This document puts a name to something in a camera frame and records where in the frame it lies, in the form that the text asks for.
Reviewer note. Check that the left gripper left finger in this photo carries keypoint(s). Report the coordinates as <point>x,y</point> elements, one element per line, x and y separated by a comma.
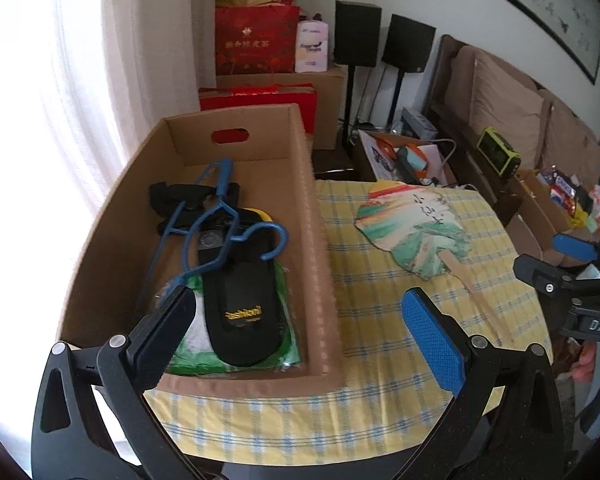
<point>69,438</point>

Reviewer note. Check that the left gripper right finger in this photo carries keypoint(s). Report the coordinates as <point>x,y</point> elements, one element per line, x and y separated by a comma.
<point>526,439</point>

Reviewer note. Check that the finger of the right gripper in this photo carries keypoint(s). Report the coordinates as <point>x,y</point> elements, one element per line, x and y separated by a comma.
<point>553,282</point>
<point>582,250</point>

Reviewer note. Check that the painted paper hand fan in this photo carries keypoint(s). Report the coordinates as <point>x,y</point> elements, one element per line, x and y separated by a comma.
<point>421,231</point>

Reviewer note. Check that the green framed pad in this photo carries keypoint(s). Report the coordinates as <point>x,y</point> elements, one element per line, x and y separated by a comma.
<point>195,356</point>

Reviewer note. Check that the black sock package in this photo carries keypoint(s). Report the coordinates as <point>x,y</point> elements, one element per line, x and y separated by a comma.
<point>242,308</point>

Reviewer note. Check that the blue plastic hanger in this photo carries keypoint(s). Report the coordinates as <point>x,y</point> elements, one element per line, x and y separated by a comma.
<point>220,211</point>

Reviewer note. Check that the small box of snacks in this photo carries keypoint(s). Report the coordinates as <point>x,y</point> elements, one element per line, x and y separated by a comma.
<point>538,219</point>

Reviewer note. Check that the yellow plaid tablecloth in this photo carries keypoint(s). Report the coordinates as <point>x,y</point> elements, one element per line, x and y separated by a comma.
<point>390,399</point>

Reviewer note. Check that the green yellow radio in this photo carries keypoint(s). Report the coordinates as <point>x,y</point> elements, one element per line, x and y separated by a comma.
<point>499,153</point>

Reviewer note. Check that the brown sofa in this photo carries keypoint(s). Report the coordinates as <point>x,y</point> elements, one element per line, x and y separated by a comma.
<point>472,90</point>

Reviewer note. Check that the box of clutter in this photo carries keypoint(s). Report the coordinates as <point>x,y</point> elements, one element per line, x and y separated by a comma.
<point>387,156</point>

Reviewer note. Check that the right black speaker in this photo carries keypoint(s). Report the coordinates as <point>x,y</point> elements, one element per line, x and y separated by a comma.
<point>408,44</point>

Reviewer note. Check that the black speaker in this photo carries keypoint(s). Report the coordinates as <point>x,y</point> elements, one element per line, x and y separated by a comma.
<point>408,44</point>
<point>356,33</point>

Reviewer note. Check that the large open cardboard box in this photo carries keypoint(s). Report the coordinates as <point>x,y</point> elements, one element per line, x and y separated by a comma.
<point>118,274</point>

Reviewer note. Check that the brown cardboard box behind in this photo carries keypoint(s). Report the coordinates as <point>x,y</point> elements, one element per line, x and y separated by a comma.
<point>329,87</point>

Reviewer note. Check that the red cookie gift box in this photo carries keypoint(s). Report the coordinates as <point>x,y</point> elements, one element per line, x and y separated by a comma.
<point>304,95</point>

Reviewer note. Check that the left black speaker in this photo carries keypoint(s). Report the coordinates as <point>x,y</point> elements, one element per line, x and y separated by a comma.
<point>356,33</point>

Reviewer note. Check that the pink tissue pack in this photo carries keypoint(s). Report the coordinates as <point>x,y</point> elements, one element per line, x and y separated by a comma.
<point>311,47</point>

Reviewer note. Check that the red gift bag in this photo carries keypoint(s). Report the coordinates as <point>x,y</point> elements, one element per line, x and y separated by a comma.
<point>255,39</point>

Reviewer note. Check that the white curtain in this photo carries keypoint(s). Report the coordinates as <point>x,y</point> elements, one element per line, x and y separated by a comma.
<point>82,82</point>

